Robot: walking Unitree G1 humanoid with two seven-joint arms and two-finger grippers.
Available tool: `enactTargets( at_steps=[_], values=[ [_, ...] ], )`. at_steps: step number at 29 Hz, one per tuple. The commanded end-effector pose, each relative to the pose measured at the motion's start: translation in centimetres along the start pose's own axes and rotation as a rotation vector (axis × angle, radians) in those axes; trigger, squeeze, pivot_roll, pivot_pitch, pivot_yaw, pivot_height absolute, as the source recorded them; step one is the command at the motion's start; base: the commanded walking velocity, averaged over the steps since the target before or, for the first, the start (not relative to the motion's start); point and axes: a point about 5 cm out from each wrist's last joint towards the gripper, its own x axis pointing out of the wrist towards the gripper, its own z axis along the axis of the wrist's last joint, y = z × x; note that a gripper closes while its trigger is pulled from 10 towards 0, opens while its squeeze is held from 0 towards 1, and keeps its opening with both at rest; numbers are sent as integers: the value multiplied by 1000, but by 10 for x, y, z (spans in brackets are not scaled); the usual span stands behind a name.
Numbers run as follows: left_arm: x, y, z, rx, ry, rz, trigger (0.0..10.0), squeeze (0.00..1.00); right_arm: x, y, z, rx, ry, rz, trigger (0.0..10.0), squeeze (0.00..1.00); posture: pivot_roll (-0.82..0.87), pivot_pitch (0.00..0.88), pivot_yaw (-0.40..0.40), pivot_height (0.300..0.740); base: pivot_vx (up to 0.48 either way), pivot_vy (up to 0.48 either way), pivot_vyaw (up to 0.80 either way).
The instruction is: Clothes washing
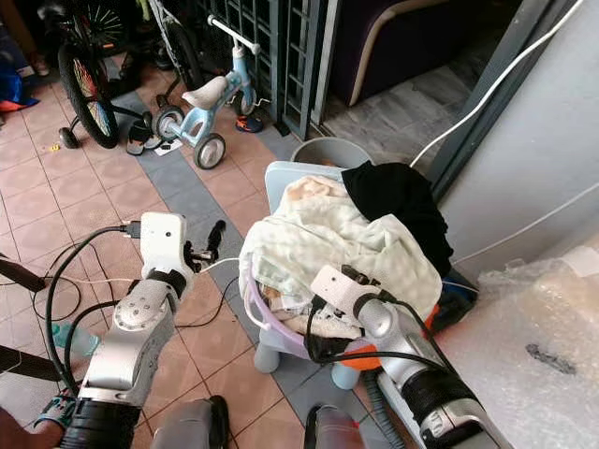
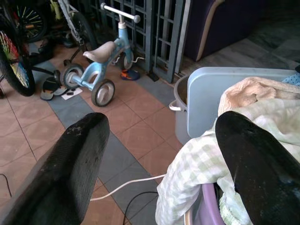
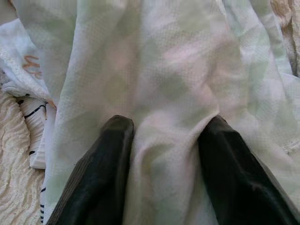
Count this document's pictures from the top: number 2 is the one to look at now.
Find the cream beige cloth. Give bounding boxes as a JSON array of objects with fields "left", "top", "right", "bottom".
[{"left": 217, "top": 76, "right": 300, "bottom": 115}]

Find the dark blue shoe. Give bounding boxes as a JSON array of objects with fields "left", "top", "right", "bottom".
[{"left": 60, "top": 32, "right": 75, "bottom": 49}]

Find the black floor cable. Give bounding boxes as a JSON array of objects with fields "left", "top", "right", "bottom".
[{"left": 123, "top": 191, "right": 160, "bottom": 225}]

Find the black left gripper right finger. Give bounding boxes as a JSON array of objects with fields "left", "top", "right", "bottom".
[{"left": 215, "top": 111, "right": 300, "bottom": 225}]

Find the white floor cable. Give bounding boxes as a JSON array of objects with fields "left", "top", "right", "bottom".
[{"left": 90, "top": 173, "right": 166, "bottom": 202}]

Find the black flip flop sandal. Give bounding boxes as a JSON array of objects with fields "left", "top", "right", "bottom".
[
  {"left": 52, "top": 85, "right": 68, "bottom": 96},
  {"left": 39, "top": 77, "right": 60, "bottom": 101}
]

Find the bicycle with colourful spokes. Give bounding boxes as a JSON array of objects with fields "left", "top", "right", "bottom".
[{"left": 0, "top": 0, "right": 62, "bottom": 97}]

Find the white paper sheet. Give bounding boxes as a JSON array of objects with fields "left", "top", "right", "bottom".
[{"left": 61, "top": 87, "right": 83, "bottom": 101}]

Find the dark sandal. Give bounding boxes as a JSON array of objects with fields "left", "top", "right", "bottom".
[{"left": 37, "top": 38, "right": 57, "bottom": 57}]

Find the blue grey plastic lid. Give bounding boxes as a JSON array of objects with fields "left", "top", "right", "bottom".
[{"left": 187, "top": 67, "right": 296, "bottom": 139}]

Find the blue orange child shoe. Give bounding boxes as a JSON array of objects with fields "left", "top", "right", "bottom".
[{"left": 120, "top": 69, "right": 141, "bottom": 81}]

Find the thin black cable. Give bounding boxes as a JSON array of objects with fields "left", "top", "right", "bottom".
[{"left": 0, "top": 173, "right": 12, "bottom": 197}]

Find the purple plastic laundry basin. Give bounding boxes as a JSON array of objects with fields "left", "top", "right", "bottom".
[{"left": 185, "top": 182, "right": 225, "bottom": 225}]

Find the bicycle with yellow spokes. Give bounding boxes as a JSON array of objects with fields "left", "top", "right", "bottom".
[{"left": 9, "top": 0, "right": 51, "bottom": 44}]

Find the purple sofa beige trim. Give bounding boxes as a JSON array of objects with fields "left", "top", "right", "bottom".
[{"left": 185, "top": 0, "right": 300, "bottom": 62}]

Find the white frame bicycle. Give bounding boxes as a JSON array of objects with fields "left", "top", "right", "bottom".
[{"left": 49, "top": 0, "right": 99, "bottom": 68}]

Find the light blue cloth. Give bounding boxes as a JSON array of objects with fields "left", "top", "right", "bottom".
[{"left": 281, "top": 72, "right": 300, "bottom": 86}]

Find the green white checked cloth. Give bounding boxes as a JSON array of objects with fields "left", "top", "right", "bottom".
[{"left": 155, "top": 98, "right": 300, "bottom": 225}]

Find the blue child tricycle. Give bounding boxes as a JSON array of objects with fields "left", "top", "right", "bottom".
[{"left": 61, "top": 2, "right": 141, "bottom": 108}]

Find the grey metal grille gate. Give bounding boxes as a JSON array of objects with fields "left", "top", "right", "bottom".
[{"left": 90, "top": 0, "right": 192, "bottom": 83}]

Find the white twisted wire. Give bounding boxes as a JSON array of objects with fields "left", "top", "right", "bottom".
[{"left": 112, "top": 56, "right": 147, "bottom": 66}]

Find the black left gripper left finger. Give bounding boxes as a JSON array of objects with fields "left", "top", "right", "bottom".
[{"left": 0, "top": 112, "right": 111, "bottom": 225}]

